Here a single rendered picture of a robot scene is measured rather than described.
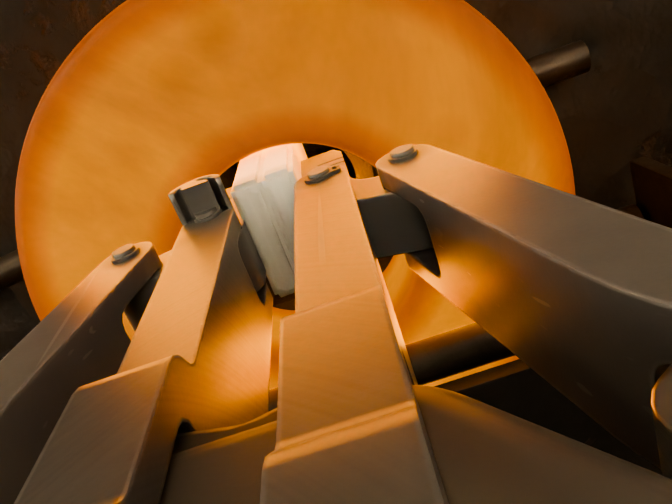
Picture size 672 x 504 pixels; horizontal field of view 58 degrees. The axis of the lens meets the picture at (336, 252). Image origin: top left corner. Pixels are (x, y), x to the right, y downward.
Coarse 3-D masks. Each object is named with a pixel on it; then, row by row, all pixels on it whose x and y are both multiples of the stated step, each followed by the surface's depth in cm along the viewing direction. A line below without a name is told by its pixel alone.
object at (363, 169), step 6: (342, 150) 27; (348, 156) 27; (354, 156) 27; (354, 162) 27; (360, 162) 27; (366, 162) 27; (354, 168) 27; (360, 168) 27; (366, 168) 27; (360, 174) 28; (366, 174) 28; (372, 174) 28
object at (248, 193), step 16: (240, 160) 16; (256, 160) 15; (240, 176) 14; (256, 176) 14; (240, 192) 14; (256, 192) 14; (240, 208) 14; (256, 208) 14; (256, 224) 14; (272, 224) 14; (256, 240) 14; (272, 240) 14; (272, 256) 14; (288, 256) 14; (272, 272) 14; (288, 272) 14; (272, 288) 15; (288, 288) 15
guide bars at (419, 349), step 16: (432, 336) 17; (448, 336) 17; (464, 336) 16; (480, 336) 16; (416, 352) 17; (432, 352) 16; (448, 352) 16; (464, 352) 16; (480, 352) 16; (496, 352) 16; (416, 368) 16; (432, 368) 16; (448, 368) 16; (464, 368) 17; (272, 400) 17
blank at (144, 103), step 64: (128, 0) 14; (192, 0) 14; (256, 0) 14; (320, 0) 14; (384, 0) 14; (448, 0) 14; (64, 64) 14; (128, 64) 14; (192, 64) 14; (256, 64) 14; (320, 64) 15; (384, 64) 15; (448, 64) 15; (512, 64) 15; (64, 128) 15; (128, 128) 15; (192, 128) 15; (256, 128) 15; (320, 128) 15; (384, 128) 15; (448, 128) 15; (512, 128) 15; (64, 192) 15; (128, 192) 16; (64, 256) 16; (448, 320) 18
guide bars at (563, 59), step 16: (560, 48) 22; (576, 48) 22; (544, 64) 22; (560, 64) 22; (576, 64) 22; (544, 80) 22; (560, 80) 22; (624, 208) 22; (16, 256) 24; (0, 272) 24; (16, 272) 24; (0, 288) 24; (16, 288) 24; (32, 304) 24
